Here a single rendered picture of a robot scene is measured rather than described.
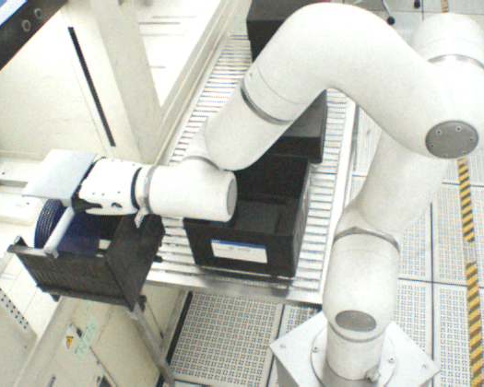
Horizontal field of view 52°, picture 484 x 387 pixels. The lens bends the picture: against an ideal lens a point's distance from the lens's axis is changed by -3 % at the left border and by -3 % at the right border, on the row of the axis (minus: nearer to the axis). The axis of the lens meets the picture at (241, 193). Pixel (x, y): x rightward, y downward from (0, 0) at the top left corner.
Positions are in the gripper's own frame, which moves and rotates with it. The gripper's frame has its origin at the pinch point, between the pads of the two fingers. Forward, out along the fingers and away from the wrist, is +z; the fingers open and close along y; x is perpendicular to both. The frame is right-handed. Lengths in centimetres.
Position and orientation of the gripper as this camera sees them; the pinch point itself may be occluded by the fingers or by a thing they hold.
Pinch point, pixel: (65, 181)
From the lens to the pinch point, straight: 98.1
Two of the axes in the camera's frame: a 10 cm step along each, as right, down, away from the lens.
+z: -9.7, -0.9, 2.4
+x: -1.1, -6.9, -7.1
